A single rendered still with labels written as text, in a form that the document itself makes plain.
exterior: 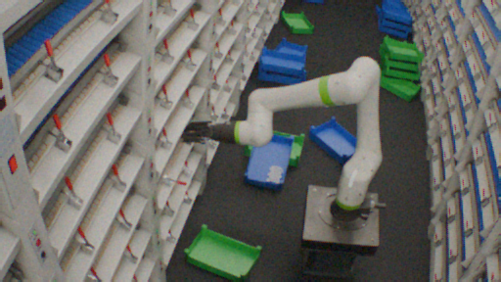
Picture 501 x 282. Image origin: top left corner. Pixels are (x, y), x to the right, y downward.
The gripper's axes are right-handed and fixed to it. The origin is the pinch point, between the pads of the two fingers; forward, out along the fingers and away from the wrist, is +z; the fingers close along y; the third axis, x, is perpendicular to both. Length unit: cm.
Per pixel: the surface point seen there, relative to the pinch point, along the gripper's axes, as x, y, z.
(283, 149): 55, -58, -30
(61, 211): -49, 98, -11
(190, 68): -29.5, -2.2, -10.7
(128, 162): -30, 56, -8
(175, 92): -28.7, 14.4, -10.3
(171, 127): -11.6, 12.9, -4.4
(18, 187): -75, 116, -22
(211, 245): 57, 13, -7
